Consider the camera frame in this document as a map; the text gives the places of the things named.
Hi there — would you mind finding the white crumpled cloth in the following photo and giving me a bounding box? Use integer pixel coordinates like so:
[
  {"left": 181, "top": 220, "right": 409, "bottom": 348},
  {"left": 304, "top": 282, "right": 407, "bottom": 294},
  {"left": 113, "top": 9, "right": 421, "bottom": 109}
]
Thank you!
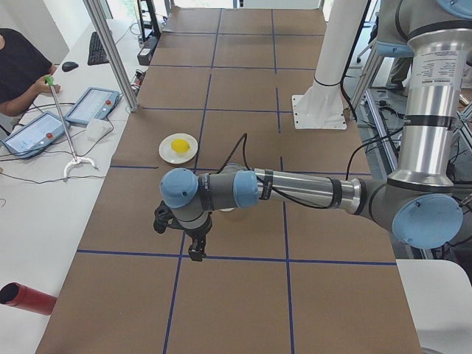
[{"left": 86, "top": 118, "right": 112, "bottom": 142}]

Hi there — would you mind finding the person in black shirt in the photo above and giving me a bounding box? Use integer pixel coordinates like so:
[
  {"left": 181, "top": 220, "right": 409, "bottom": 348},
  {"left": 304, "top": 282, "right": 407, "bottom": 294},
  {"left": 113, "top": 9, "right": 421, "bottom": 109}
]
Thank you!
[{"left": 1, "top": 28, "right": 57, "bottom": 117}]

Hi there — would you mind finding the blue teach pendant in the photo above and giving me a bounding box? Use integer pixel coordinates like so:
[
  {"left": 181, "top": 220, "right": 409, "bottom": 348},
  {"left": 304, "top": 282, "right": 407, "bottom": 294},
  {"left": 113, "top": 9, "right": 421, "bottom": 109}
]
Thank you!
[
  {"left": 1, "top": 111, "right": 65, "bottom": 159},
  {"left": 64, "top": 87, "right": 119, "bottom": 125}
]

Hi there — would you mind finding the green handled reacher grabber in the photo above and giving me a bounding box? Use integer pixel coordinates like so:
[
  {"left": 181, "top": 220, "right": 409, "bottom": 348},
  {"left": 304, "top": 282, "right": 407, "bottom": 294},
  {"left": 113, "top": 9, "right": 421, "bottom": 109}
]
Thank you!
[{"left": 44, "top": 74, "right": 98, "bottom": 181}]

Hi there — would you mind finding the red cylinder tube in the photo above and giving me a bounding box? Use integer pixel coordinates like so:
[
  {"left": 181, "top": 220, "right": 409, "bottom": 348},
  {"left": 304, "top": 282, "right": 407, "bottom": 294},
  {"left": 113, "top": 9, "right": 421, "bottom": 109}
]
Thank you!
[{"left": 1, "top": 282, "right": 57, "bottom": 316}]

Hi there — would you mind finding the near blue teach pendant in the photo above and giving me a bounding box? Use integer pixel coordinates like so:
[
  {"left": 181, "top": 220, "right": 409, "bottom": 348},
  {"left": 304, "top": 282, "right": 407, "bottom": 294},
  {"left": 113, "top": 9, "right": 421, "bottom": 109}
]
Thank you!
[{"left": 1, "top": 111, "right": 65, "bottom": 159}]

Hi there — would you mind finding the black computer mouse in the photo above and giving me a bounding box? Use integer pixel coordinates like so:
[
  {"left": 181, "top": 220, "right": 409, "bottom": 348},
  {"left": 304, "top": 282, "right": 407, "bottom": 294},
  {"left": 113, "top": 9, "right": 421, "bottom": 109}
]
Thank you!
[{"left": 61, "top": 61, "right": 79, "bottom": 72}]

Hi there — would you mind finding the far blue teach pendant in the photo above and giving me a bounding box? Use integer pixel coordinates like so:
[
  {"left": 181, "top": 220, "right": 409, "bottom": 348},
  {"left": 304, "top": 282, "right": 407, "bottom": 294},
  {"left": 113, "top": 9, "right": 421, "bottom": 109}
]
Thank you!
[{"left": 64, "top": 87, "right": 119, "bottom": 125}]

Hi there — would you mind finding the yellow lemon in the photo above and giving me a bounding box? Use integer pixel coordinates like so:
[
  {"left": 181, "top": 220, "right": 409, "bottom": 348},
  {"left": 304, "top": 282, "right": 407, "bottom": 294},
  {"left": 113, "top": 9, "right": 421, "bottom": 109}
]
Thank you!
[{"left": 171, "top": 138, "right": 191, "bottom": 154}]

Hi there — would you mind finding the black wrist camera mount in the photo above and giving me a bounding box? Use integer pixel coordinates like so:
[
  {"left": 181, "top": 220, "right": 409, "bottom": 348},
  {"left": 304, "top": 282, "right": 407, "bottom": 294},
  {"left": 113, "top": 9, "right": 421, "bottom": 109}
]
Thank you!
[{"left": 153, "top": 201, "right": 174, "bottom": 234}]

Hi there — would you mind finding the white plate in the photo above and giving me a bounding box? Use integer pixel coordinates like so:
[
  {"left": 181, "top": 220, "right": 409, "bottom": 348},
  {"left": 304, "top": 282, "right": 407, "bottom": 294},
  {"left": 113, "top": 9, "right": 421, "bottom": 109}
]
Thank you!
[{"left": 159, "top": 133, "right": 198, "bottom": 164}]

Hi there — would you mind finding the aluminium frame post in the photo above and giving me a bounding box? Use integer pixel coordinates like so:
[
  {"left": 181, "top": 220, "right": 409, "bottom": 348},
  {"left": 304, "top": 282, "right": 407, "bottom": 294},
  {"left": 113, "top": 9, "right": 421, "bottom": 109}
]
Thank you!
[{"left": 83, "top": 0, "right": 138, "bottom": 112}]

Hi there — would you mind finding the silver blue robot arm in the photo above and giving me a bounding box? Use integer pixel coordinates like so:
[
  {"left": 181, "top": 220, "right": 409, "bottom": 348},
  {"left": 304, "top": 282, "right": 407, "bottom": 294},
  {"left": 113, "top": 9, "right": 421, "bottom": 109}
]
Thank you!
[{"left": 153, "top": 1, "right": 471, "bottom": 261}]

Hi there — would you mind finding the black keyboard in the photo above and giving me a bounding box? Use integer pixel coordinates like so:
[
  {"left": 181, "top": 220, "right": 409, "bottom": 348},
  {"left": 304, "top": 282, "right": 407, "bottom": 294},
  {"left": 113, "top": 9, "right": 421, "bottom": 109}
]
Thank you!
[{"left": 87, "top": 32, "right": 108, "bottom": 66}]

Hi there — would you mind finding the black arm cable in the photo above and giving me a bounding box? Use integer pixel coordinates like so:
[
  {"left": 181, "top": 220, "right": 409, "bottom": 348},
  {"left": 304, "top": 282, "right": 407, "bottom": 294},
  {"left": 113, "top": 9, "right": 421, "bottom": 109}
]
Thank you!
[{"left": 215, "top": 133, "right": 403, "bottom": 209}]

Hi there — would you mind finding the black box on table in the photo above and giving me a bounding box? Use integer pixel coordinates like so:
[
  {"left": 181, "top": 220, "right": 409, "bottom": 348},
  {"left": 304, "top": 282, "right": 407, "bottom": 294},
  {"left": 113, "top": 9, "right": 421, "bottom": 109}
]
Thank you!
[{"left": 137, "top": 36, "right": 159, "bottom": 66}]

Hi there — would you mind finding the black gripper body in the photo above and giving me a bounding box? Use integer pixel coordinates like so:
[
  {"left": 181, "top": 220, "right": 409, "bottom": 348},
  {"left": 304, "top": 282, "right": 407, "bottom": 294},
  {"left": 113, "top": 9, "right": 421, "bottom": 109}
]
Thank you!
[{"left": 185, "top": 215, "right": 212, "bottom": 251}]

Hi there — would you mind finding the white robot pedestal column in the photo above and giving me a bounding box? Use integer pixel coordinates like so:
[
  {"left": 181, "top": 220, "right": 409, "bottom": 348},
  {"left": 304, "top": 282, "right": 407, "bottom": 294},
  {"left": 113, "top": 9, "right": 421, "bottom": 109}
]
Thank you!
[{"left": 292, "top": 0, "right": 370, "bottom": 130}]

